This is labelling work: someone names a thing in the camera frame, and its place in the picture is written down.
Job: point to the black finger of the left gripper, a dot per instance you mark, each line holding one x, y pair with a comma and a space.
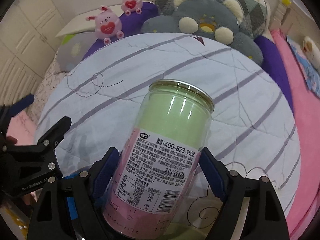
54, 135

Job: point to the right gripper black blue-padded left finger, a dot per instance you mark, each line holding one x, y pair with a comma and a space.
68, 207

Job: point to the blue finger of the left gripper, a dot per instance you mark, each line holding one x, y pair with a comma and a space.
10, 111

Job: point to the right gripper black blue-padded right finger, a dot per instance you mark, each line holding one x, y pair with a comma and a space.
265, 217

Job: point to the clear jar green pink lining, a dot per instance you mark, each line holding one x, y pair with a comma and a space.
159, 159

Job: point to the cream wardrobe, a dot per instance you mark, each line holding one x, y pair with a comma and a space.
28, 44

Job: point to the striped white quilt table cover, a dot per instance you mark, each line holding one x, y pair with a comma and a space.
252, 130

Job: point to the white nightstand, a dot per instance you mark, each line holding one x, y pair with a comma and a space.
79, 24

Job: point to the pink bed blanket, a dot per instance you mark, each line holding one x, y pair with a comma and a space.
306, 113

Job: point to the pink bunny plush near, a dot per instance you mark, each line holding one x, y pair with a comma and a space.
107, 25

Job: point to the pink bunny plush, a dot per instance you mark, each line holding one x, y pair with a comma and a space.
129, 6
107, 25

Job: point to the blue cartoon pillow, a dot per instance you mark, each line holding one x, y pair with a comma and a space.
311, 76

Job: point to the pink bunny plush far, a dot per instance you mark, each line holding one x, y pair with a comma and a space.
129, 6

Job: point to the cream dog plush toy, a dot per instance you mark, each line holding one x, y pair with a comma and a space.
312, 52

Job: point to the grey bear plush cushion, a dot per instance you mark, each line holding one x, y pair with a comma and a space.
218, 20

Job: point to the cream wooden headboard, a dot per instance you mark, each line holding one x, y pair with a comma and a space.
294, 22

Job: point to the yellow star decoration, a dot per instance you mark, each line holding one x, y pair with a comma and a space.
286, 3

